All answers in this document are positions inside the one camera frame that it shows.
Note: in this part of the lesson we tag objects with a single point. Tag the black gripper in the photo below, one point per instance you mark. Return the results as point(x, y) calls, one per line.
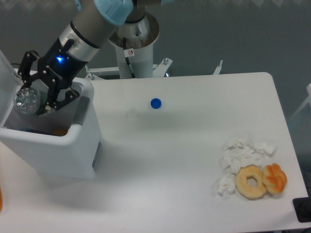
point(56, 70)

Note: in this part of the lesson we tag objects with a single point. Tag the clear plastic bottle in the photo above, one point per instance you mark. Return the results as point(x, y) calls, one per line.
point(31, 101)

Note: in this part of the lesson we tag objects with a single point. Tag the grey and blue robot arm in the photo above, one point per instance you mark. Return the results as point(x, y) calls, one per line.
point(92, 26)

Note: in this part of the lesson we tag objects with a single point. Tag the white trash can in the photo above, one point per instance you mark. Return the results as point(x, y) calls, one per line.
point(64, 142)

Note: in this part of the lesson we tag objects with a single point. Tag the blue bottle cap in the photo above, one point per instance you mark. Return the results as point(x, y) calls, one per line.
point(155, 103)

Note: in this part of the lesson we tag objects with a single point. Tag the orange object at left edge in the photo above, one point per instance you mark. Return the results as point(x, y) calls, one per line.
point(1, 200)

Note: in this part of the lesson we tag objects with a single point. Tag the large crumpled white tissue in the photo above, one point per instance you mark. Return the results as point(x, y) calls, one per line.
point(241, 152)

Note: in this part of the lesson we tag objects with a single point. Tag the small crumpled white tissue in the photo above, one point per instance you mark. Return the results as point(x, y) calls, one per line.
point(226, 186)

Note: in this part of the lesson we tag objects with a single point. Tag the orange glazed bread roll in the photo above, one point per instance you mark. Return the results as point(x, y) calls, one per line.
point(274, 178)

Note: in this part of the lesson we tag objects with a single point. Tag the black device at table edge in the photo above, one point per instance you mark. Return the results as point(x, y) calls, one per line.
point(302, 207)

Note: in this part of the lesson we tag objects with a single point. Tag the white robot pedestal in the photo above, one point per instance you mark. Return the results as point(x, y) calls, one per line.
point(134, 47)

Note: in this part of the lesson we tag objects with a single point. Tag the plain ring donut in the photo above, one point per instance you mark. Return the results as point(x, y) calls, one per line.
point(249, 183)

